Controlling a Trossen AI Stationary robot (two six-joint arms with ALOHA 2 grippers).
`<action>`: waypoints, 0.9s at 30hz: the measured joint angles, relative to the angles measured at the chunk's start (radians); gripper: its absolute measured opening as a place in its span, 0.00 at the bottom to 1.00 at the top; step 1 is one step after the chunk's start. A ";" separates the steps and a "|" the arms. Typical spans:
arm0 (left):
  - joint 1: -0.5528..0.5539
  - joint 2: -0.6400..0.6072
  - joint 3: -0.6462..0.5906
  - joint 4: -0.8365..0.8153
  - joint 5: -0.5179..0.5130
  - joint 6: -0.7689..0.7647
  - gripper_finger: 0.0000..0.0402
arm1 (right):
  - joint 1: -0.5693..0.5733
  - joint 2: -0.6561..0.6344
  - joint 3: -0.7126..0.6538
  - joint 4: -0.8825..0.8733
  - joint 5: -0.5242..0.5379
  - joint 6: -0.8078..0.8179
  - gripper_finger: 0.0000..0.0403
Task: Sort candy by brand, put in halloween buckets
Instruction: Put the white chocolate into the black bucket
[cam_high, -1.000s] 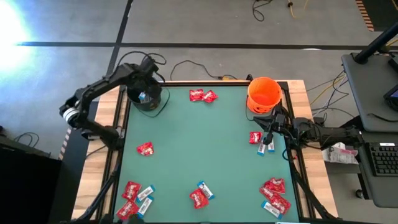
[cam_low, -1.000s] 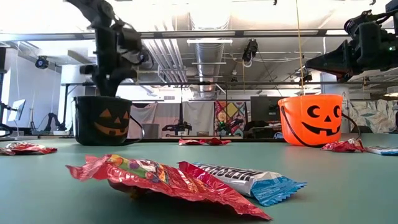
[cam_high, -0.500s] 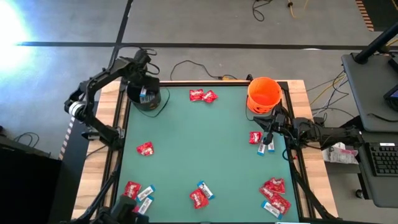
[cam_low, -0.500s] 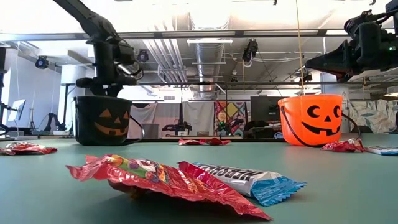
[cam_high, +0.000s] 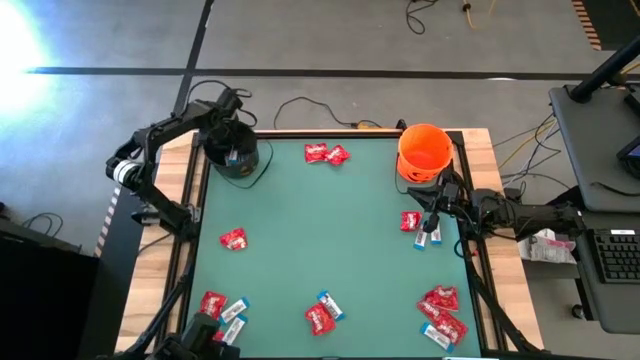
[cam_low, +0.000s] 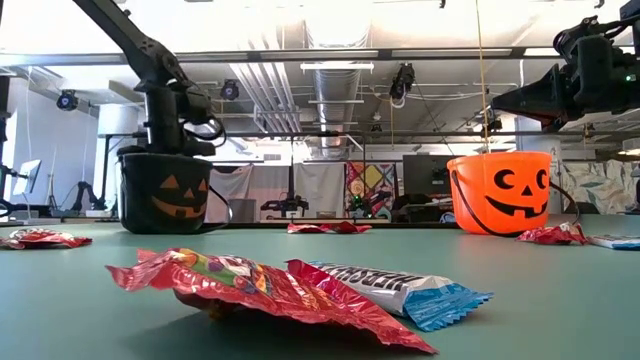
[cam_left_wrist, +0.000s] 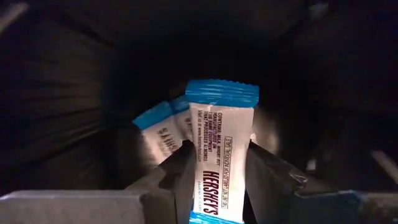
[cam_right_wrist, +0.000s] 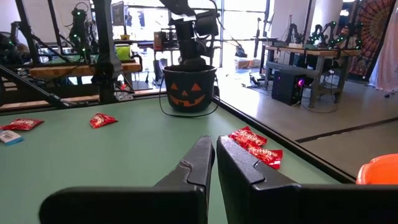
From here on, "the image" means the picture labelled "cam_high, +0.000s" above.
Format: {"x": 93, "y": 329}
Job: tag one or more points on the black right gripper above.
{"x": 455, "y": 200}

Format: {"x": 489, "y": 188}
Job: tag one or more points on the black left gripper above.
{"x": 222, "y": 122}

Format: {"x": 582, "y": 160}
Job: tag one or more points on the white blue Hershey's bar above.
{"x": 420, "y": 241}
{"x": 235, "y": 310}
{"x": 232, "y": 156}
{"x": 436, "y": 237}
{"x": 330, "y": 305}
{"x": 435, "y": 336}
{"x": 235, "y": 329}

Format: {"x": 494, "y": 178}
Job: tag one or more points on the black jack-o-lantern bucket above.
{"x": 247, "y": 166}

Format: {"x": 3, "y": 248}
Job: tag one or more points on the orange jack-o-lantern bucket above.
{"x": 425, "y": 150}

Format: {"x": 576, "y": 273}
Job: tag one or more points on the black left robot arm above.
{"x": 160, "y": 126}

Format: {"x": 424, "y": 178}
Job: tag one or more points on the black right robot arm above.
{"x": 530, "y": 215}

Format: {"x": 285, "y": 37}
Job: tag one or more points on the yellow power plug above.
{"x": 367, "y": 125}

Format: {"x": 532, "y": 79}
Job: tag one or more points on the green table mat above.
{"x": 325, "y": 225}

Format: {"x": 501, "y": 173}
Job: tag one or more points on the clear plastic bag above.
{"x": 545, "y": 247}

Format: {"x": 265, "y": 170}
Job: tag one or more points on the black floor plate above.
{"x": 117, "y": 270}

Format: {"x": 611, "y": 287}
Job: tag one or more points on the black caster wheel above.
{"x": 577, "y": 311}

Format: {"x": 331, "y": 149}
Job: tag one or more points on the black boxy device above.
{"x": 200, "y": 335}

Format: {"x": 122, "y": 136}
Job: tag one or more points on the black keyboard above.
{"x": 617, "y": 256}

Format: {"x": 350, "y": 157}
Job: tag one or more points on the grey keyboard desk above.
{"x": 610, "y": 305}

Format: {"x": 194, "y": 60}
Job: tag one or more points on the black tablet screen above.
{"x": 631, "y": 155}

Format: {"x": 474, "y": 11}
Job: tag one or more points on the black pole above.
{"x": 605, "y": 71}

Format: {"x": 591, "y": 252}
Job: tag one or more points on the black cabinet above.
{"x": 45, "y": 310}

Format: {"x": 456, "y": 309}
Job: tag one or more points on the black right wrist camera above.
{"x": 450, "y": 191}

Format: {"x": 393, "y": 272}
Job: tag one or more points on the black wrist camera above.
{"x": 450, "y": 191}
{"x": 231, "y": 100}

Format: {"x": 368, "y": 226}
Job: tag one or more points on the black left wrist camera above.
{"x": 231, "y": 100}

